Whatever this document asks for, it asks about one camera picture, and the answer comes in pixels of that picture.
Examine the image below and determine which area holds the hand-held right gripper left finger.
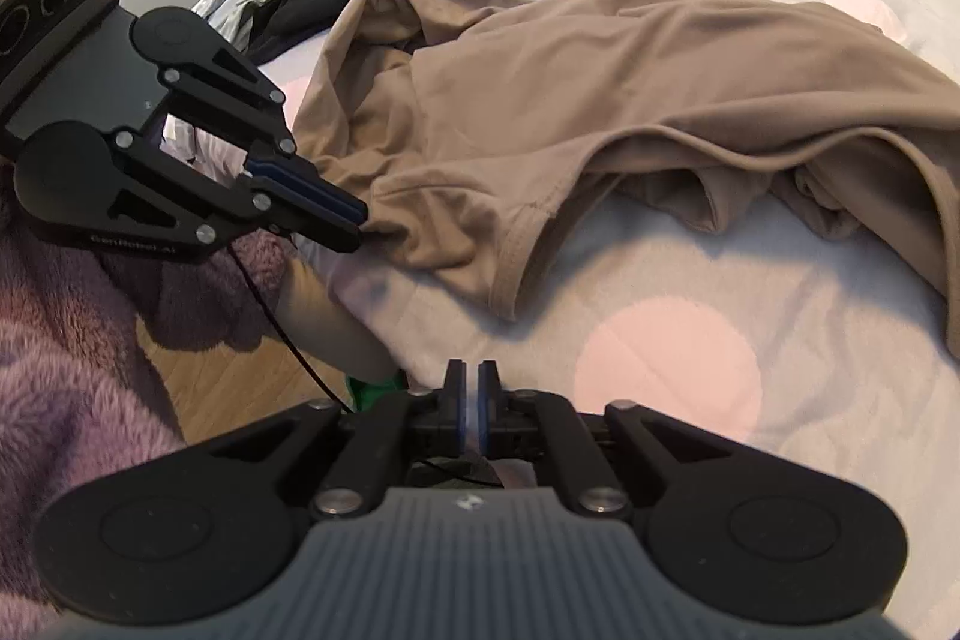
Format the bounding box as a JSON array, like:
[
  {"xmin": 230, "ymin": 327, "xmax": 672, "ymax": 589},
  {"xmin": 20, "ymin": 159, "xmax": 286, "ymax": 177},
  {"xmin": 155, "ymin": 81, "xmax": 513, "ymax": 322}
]
[{"xmin": 214, "ymin": 360, "xmax": 467, "ymax": 519}]

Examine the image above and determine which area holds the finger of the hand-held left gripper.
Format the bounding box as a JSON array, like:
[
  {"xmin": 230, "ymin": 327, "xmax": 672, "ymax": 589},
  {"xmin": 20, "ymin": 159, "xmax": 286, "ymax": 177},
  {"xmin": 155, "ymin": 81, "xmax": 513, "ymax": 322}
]
[
  {"xmin": 111, "ymin": 131, "xmax": 365, "ymax": 255},
  {"xmin": 159, "ymin": 38, "xmax": 370, "ymax": 229}
]

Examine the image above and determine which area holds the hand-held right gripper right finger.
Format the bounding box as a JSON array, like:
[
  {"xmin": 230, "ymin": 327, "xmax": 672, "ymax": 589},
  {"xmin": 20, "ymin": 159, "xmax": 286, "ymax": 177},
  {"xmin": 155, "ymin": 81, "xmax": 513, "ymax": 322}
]
[{"xmin": 478, "ymin": 360, "xmax": 732, "ymax": 521}]

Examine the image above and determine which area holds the tan shirt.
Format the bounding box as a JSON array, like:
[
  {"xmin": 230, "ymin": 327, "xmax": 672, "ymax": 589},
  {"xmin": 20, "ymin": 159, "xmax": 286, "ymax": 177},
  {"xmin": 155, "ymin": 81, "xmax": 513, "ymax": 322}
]
[{"xmin": 289, "ymin": 0, "xmax": 960, "ymax": 362}]

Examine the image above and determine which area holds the green plastic object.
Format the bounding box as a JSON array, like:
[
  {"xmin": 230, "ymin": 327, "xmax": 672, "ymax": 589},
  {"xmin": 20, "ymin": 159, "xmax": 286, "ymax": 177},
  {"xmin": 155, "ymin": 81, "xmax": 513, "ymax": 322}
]
[{"xmin": 346, "ymin": 370, "xmax": 410, "ymax": 412}]

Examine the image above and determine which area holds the polka dot bed sheet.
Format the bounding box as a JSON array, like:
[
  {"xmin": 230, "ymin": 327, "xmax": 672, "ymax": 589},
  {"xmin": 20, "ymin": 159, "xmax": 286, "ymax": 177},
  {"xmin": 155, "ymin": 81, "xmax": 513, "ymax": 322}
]
[{"xmin": 191, "ymin": 0, "xmax": 960, "ymax": 633}]

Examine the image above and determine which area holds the purple fleece robe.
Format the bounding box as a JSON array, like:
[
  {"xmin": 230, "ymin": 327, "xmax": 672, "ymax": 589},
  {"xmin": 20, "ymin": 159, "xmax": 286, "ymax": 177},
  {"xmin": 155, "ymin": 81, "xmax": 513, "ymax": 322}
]
[{"xmin": 0, "ymin": 156, "xmax": 290, "ymax": 618}]

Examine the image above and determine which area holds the black cable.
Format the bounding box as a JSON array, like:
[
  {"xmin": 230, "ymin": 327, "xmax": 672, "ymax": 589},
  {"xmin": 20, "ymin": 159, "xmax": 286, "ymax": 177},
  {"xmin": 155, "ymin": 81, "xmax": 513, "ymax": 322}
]
[{"xmin": 225, "ymin": 239, "xmax": 353, "ymax": 412}]

